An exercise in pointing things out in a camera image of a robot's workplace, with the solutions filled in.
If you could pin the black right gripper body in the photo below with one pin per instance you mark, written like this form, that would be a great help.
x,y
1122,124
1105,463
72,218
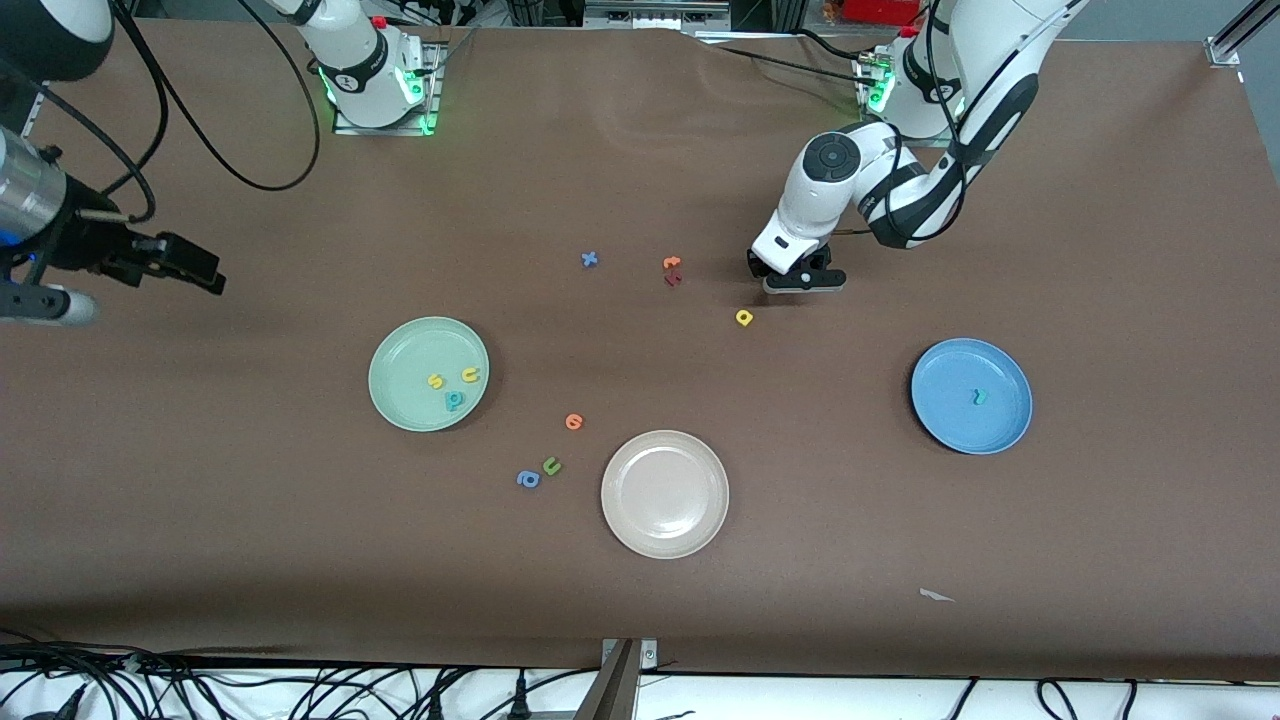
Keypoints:
x,y
80,247

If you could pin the green plate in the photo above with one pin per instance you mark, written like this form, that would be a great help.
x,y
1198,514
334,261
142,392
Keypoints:
x,y
410,400

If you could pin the red box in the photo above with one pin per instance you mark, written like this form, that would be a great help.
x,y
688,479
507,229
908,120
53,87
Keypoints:
x,y
880,10

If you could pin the blue plate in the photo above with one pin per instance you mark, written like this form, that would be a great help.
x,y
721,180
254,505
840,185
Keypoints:
x,y
960,420

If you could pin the beige plate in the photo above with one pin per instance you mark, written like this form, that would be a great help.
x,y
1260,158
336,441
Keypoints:
x,y
665,494

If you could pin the silver aluminium rail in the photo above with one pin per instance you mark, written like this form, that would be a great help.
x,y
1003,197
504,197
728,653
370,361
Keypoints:
x,y
650,15

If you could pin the small white paper scrap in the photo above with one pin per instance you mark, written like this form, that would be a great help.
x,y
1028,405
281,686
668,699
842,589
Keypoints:
x,y
932,595

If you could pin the teal letter d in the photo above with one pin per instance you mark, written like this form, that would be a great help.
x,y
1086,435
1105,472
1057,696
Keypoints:
x,y
455,402

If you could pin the silver aluminium corner profile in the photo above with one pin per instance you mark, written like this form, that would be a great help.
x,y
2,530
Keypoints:
x,y
1225,45
33,115

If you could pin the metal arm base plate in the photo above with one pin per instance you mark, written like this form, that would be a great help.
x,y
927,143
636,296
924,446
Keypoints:
x,y
432,70
880,141

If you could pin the blue letter a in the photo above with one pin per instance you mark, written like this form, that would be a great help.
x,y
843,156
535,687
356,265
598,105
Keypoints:
x,y
535,481

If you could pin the black power plug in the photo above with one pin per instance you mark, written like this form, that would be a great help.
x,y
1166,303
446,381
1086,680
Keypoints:
x,y
436,708
520,700

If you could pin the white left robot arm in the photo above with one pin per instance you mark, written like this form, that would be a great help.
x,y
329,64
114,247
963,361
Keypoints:
x,y
820,205

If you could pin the metal table edge bracket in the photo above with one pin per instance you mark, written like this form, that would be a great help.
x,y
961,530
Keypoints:
x,y
615,690

